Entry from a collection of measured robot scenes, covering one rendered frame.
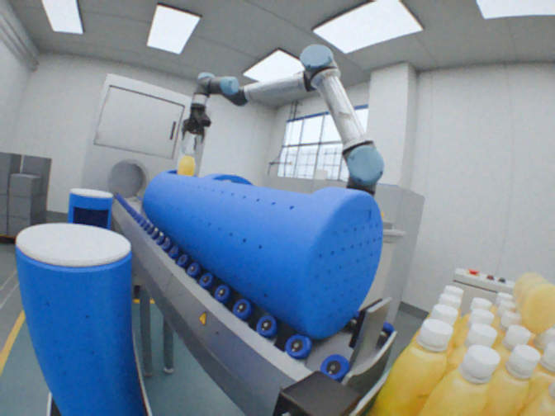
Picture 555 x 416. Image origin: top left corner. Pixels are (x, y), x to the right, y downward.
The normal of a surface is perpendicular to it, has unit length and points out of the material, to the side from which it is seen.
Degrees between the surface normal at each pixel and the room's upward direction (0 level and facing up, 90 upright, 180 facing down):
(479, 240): 90
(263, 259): 86
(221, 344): 71
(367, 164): 98
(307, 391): 0
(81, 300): 90
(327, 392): 0
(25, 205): 90
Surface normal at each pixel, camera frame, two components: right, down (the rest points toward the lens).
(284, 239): -0.61, -0.41
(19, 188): 0.53, 0.14
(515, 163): -0.82, -0.12
